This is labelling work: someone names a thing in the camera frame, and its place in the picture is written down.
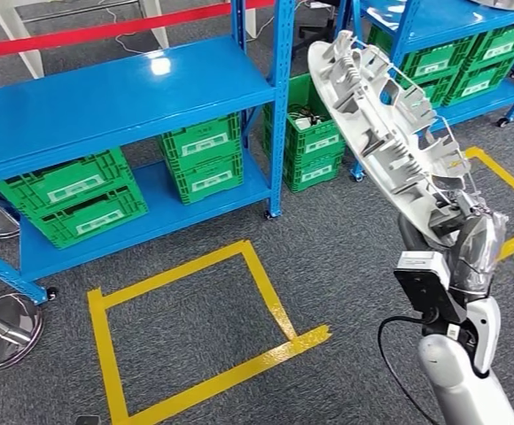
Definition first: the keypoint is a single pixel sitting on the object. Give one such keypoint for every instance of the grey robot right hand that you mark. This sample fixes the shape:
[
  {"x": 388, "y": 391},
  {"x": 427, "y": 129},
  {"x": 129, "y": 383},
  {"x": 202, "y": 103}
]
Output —
[{"x": 478, "y": 252}]

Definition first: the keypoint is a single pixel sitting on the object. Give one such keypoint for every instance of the silver plastic wheel hubcap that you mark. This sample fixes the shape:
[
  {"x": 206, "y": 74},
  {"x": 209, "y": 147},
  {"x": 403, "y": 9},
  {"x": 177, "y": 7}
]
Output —
[
  {"x": 505, "y": 3},
  {"x": 372, "y": 135}
]

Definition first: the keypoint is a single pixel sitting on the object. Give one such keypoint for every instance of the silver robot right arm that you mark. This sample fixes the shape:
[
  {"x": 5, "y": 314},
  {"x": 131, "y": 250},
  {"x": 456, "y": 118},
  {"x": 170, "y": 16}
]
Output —
[{"x": 461, "y": 381}]

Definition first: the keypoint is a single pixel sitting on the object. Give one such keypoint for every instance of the blue metal shelf rack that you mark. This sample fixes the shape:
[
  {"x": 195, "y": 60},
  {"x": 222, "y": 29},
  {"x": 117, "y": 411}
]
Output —
[
  {"x": 106, "y": 100},
  {"x": 438, "y": 17}
]

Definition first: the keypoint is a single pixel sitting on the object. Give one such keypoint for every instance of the black office chair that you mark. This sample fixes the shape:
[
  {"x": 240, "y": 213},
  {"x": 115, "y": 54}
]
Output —
[{"x": 319, "y": 32}]

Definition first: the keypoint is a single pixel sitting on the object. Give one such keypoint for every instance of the black flat object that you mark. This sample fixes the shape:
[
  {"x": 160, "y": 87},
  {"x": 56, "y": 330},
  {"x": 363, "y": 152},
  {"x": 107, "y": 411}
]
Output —
[{"x": 88, "y": 420}]

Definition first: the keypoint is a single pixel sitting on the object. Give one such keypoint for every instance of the long red barrier belt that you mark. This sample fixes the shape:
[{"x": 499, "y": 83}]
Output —
[{"x": 84, "y": 32}]

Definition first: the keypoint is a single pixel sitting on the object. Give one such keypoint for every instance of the white table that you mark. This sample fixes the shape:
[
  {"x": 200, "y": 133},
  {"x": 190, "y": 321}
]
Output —
[{"x": 17, "y": 41}]

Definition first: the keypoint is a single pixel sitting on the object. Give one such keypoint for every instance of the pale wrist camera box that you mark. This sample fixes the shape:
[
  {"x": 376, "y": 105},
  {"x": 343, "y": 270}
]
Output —
[{"x": 421, "y": 267}]

